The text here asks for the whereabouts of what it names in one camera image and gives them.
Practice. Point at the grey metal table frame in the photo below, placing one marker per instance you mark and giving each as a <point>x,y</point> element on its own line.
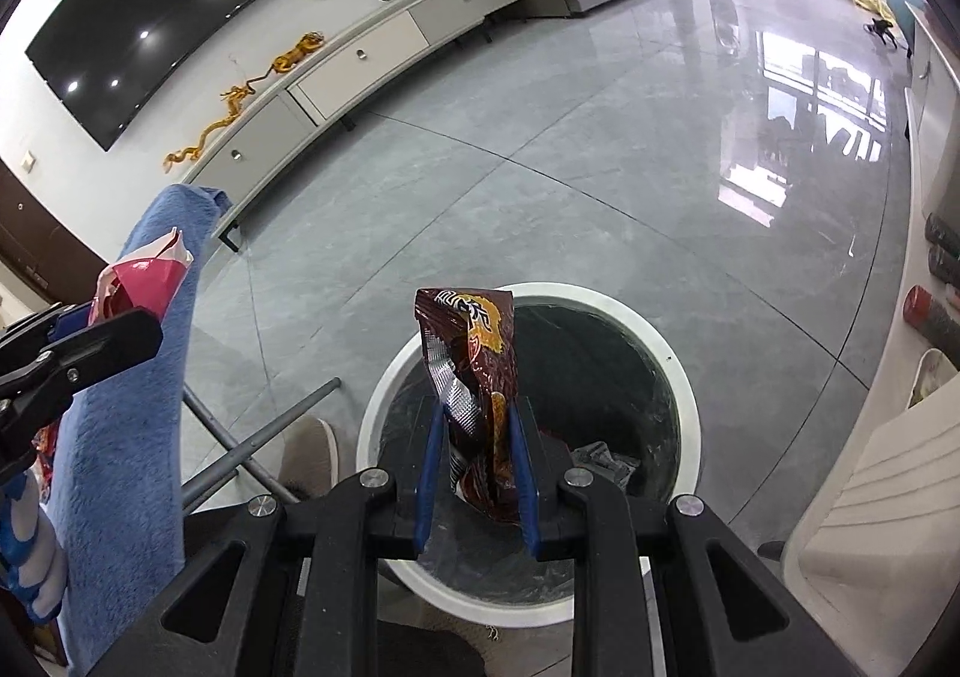
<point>255,441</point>

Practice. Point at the person's left hand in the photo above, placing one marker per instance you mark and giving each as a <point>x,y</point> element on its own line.
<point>26,542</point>

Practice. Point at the beige slipper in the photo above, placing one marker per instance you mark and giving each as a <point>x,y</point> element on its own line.
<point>309,452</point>

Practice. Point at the brown snack packet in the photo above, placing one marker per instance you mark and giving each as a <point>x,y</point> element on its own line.
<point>472,377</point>

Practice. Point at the white television cabinet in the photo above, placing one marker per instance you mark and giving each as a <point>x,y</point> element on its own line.
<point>360,51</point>

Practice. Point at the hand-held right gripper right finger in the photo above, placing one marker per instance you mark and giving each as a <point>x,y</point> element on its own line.
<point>529,482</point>

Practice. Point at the long golden dragon ornament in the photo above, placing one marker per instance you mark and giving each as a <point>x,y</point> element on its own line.
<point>199,145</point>

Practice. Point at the brown wooden door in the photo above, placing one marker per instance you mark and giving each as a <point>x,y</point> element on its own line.
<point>37,235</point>

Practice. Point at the golden tiger ornament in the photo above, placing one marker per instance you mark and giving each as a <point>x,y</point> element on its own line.
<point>296,53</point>

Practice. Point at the wall switch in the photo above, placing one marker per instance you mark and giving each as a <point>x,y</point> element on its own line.
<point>28,161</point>

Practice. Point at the white round trash bin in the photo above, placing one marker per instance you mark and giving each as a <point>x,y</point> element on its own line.
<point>645,377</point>

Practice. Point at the white plastic chair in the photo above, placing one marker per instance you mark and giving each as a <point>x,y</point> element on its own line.
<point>877,519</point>

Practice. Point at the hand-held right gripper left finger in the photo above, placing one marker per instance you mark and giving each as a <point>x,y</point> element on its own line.
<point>426,474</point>

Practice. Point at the white sideboard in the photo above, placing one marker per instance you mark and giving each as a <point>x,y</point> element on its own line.
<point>934,122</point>

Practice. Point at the small black object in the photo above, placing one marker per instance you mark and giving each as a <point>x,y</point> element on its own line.
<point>880,29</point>

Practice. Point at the red-capped bottle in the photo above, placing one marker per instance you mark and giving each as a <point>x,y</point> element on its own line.
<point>934,317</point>

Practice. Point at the blue terry towel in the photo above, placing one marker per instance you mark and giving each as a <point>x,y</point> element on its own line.
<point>124,437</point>

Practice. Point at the small golden dragon ornament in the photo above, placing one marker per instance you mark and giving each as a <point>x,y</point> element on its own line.
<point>238,92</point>

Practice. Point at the red snack packet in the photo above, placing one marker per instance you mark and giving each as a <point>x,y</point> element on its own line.
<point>142,276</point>

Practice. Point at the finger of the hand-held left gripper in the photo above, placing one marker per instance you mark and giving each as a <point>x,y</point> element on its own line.
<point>105,343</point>
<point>34,336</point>

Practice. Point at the dark bottle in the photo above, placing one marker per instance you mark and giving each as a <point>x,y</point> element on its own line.
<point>945,262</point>
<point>943,229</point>

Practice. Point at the yellow cloth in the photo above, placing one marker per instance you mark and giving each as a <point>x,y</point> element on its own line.
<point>870,1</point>

